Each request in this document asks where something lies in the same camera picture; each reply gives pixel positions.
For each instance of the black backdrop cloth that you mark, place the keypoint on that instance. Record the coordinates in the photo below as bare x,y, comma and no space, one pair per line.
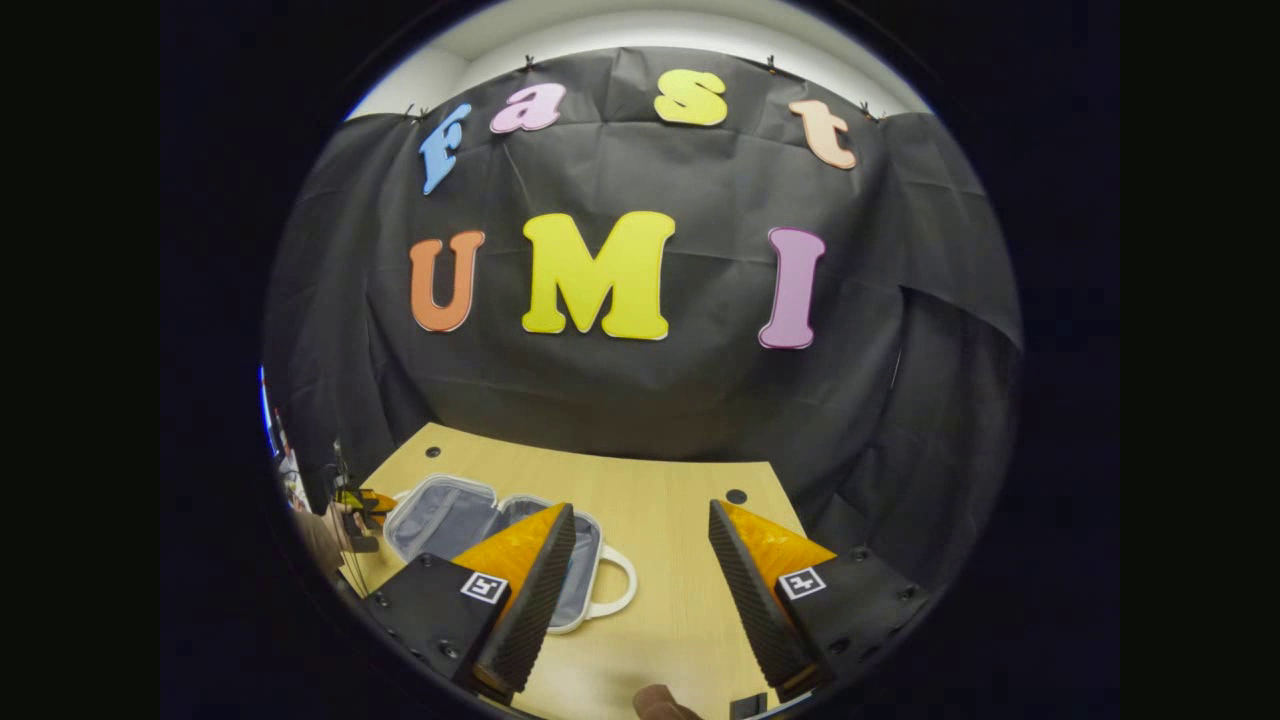
640,400

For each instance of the white suitcase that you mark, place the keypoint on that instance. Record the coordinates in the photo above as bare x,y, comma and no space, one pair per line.
445,520

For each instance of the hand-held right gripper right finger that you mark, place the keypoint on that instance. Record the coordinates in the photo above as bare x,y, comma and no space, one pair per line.
745,600

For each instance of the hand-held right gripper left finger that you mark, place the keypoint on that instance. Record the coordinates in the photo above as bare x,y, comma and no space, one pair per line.
535,610

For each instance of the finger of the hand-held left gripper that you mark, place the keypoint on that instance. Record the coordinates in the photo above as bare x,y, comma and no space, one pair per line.
365,498

